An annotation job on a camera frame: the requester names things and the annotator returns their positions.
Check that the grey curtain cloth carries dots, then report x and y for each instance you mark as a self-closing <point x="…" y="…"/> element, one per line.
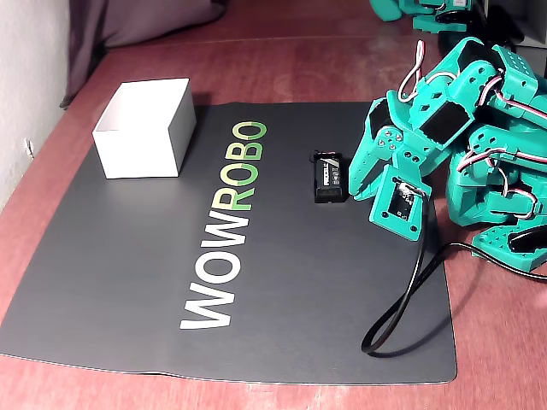
<point x="128" y="21"/>

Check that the white cardboard box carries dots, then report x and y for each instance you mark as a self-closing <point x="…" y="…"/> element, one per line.
<point x="141" y="154"/>

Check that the small black battery pack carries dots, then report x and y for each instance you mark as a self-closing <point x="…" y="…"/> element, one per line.
<point x="329" y="179"/>

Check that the black WOWROBO printed mat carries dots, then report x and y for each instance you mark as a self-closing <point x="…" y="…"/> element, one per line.
<point x="128" y="256"/>

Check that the black table clamp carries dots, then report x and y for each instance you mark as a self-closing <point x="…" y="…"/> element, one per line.
<point x="527" y="241"/>

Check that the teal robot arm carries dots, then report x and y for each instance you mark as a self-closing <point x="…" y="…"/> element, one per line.
<point x="513" y="72"/>

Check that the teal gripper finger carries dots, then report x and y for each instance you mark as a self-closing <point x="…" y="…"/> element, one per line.
<point x="389" y="140"/>
<point x="361" y="171"/>

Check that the teal framed wrist camera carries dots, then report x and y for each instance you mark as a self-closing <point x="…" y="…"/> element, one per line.
<point x="401" y="205"/>

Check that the teal robot base plate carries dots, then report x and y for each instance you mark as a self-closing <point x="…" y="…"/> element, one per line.
<point x="491" y="241"/>

